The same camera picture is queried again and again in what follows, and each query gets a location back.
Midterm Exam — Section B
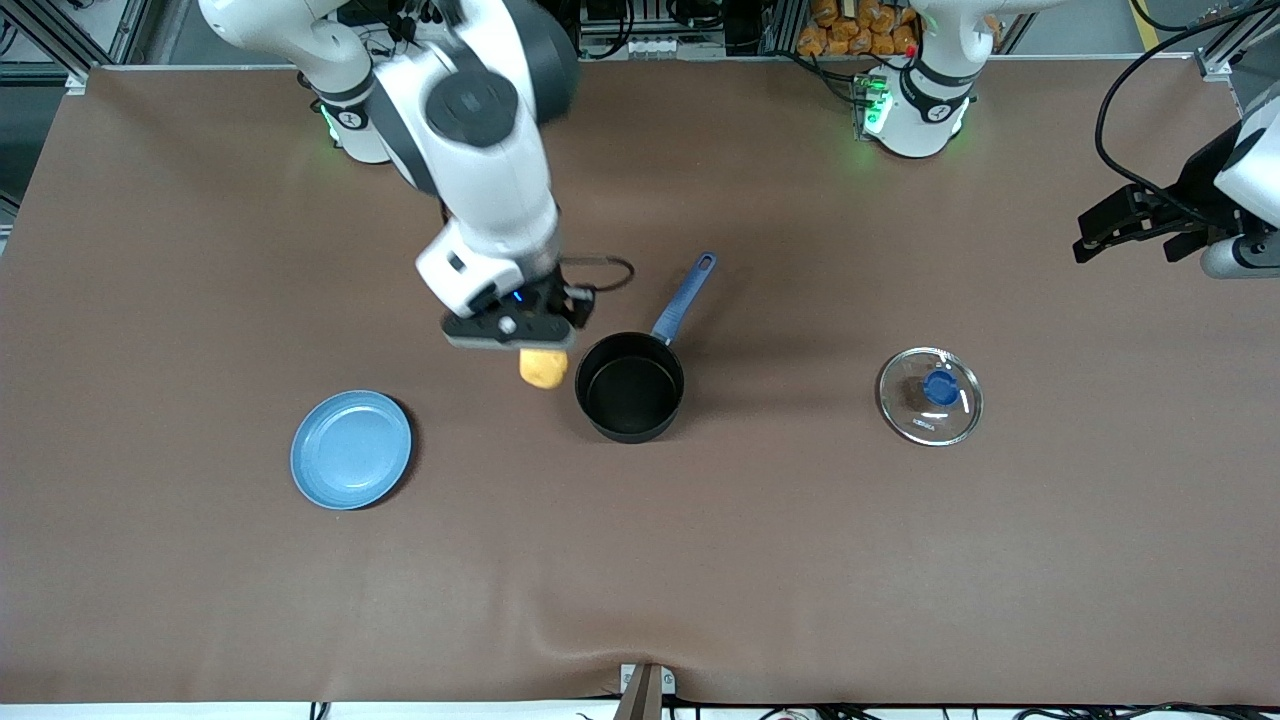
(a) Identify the black pot with blue handle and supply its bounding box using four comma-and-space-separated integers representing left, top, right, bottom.
574, 252, 718, 444

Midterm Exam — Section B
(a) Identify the brown table cover cloth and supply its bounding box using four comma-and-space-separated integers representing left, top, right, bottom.
0, 55, 1280, 706

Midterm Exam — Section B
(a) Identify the metal table clamp bracket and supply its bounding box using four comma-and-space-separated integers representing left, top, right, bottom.
620, 662, 677, 720

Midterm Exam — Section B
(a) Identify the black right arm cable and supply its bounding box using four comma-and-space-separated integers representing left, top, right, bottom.
560, 255, 637, 294

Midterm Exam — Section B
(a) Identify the bag of orange items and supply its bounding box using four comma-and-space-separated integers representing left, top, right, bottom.
797, 0, 921, 58

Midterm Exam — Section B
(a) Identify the aluminium frame profile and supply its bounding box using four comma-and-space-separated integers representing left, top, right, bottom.
100, 0, 156, 69

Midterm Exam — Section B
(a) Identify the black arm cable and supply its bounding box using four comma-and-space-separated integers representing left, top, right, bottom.
560, 255, 637, 294
1095, 0, 1280, 231

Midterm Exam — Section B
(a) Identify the yellow potato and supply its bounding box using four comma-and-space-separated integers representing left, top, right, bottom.
519, 348, 569, 391

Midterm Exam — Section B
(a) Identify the blue round plate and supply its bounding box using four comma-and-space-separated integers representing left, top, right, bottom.
290, 390, 413, 511

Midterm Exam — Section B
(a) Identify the glass lid with blue knob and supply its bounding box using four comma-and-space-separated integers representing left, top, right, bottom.
877, 346, 985, 447

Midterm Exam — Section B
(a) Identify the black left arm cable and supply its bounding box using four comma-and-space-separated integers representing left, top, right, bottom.
1095, 0, 1280, 231

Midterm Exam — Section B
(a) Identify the grey power strip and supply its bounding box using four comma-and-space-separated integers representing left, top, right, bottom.
580, 0, 726, 59

